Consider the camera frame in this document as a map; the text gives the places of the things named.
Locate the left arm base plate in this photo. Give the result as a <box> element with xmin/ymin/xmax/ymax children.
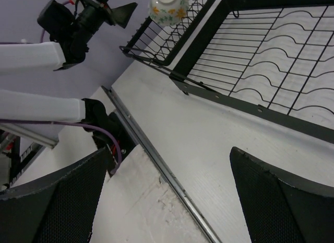
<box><xmin>92</xmin><ymin>111</ymin><xmax>138</xmax><ymax>178</ymax></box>

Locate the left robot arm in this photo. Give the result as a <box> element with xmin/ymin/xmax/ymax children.
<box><xmin>1</xmin><ymin>0</ymin><xmax>137</xmax><ymax>147</ymax></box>

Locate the white bowl leaf pattern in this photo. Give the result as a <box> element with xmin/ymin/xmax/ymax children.
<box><xmin>148</xmin><ymin>0</ymin><xmax>189</xmax><ymax>26</ymax></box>

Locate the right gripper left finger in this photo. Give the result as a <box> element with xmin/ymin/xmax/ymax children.
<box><xmin>1</xmin><ymin>148</ymin><xmax>109</xmax><ymax>242</ymax></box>

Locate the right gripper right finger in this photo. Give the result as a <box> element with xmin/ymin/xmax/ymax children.
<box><xmin>230</xmin><ymin>147</ymin><xmax>333</xmax><ymax>242</ymax></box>

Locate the black wire dish rack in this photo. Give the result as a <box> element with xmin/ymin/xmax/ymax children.
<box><xmin>121</xmin><ymin>0</ymin><xmax>333</xmax><ymax>143</ymax></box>

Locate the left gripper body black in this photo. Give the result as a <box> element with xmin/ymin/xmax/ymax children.
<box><xmin>71</xmin><ymin>0</ymin><xmax>115</xmax><ymax>44</ymax></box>

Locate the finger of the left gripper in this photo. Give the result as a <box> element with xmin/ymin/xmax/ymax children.
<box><xmin>105</xmin><ymin>2</ymin><xmax>138</xmax><ymax>28</ymax></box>

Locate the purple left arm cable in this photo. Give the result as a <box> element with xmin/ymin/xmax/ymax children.
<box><xmin>0</xmin><ymin>0</ymin><xmax>123</xmax><ymax>175</ymax></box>

